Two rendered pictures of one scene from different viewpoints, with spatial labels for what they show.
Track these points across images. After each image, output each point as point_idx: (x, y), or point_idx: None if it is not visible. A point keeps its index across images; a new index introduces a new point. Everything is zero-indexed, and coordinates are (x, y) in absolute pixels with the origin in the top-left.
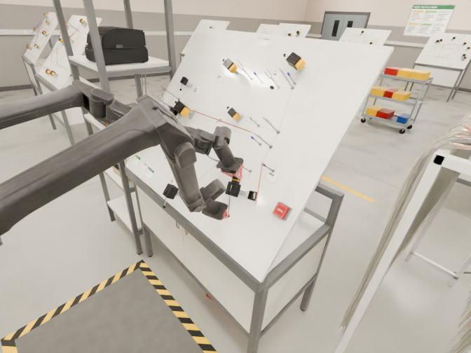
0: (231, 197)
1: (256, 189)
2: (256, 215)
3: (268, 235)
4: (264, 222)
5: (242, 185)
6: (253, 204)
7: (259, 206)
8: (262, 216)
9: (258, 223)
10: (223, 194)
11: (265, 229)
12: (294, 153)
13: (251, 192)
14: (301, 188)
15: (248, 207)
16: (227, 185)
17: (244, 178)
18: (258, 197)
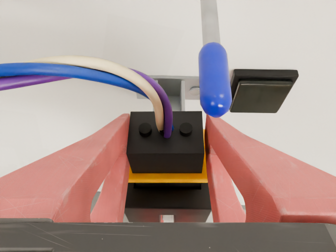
0: (111, 111)
1: (282, 57)
2: (282, 140)
3: (334, 167)
4: (325, 149)
5: (162, 53)
6: (264, 115)
7: (304, 116)
8: (317, 139)
9: (296, 152)
10: (47, 106)
11: (325, 160)
12: None
13: (254, 91)
14: None
15: (235, 127)
16: (127, 216)
17: (159, 1)
18: (303, 88)
